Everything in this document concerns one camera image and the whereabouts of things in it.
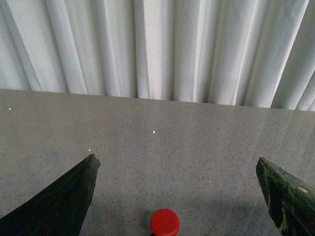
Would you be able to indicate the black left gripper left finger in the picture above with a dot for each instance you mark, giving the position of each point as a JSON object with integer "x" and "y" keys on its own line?
{"x": 60, "y": 208}

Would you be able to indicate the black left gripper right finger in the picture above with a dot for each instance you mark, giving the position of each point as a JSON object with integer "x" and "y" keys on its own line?
{"x": 290, "y": 201}

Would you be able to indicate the white pleated curtain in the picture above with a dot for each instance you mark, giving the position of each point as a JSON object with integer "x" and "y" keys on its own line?
{"x": 258, "y": 53}

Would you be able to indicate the red push button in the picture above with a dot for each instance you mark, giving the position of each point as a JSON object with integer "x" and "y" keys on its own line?
{"x": 164, "y": 222}

